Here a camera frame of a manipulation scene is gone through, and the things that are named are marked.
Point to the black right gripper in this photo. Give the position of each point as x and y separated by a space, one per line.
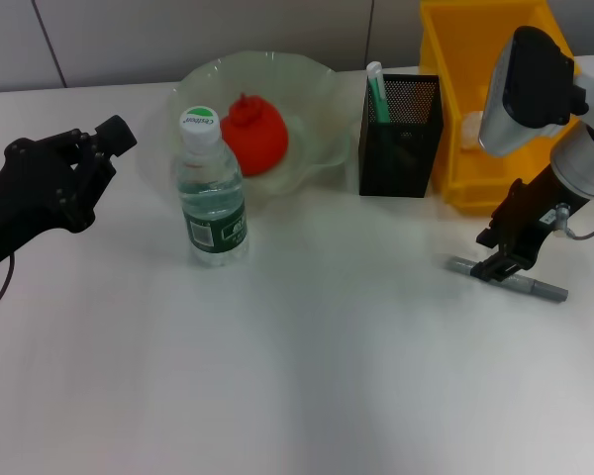
529 218

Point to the clear green-label water bottle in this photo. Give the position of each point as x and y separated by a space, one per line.
213 237

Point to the silver metal wrist knob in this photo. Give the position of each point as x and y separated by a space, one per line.
563 215

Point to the grey glitter marker pen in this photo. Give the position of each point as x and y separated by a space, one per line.
539 288

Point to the pale green glass fruit plate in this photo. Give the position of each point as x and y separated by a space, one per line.
317 99

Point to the mint green pen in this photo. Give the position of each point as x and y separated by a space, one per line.
378 96

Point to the orange fruit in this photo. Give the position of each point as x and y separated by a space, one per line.
260 138

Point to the black mesh pen holder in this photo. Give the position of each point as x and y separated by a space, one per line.
396 158

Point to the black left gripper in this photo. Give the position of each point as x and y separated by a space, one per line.
25 193

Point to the white paper ball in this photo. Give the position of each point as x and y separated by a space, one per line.
471 131

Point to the yellow plastic storage bin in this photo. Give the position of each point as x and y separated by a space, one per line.
460 49

